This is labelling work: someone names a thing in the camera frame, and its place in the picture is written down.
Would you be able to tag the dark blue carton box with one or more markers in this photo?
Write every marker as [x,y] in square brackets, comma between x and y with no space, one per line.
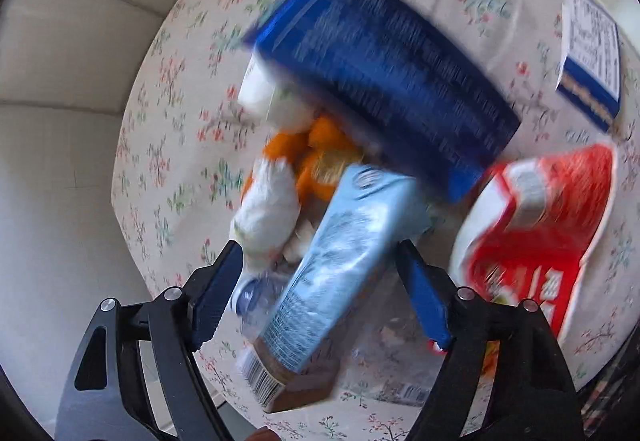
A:
[390,81]

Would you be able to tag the light blue snack packet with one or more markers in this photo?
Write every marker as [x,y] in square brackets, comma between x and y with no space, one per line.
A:
[340,251]

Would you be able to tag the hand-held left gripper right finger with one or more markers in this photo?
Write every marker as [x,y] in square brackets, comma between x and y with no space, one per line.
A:
[425,296]

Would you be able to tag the orange peel piece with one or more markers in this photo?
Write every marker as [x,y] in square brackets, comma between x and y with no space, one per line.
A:
[285,148]
[327,131]

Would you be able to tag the crumpled white tissue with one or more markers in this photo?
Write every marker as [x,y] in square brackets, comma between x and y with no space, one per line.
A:
[265,211]

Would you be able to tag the clear plastic wrapper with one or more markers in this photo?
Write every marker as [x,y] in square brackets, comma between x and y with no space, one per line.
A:
[390,346]

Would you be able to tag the floral tablecloth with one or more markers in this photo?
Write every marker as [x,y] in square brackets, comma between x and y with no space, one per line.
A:
[200,71]

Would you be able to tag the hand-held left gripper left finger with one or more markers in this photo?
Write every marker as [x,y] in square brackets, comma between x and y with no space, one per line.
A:
[215,296]

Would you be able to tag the long orange peel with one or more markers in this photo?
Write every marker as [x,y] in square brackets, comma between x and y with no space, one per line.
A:
[325,173]

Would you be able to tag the dark plaid cloth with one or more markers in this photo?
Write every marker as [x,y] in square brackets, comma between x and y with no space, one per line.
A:
[610,386]

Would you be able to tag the clear plastic bottle blue cap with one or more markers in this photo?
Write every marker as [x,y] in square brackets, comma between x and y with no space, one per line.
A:
[247,296]

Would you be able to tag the small blue white box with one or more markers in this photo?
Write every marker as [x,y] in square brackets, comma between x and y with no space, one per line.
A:
[590,51]

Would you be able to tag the red snack bag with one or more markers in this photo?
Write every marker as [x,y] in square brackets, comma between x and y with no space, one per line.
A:
[540,221]

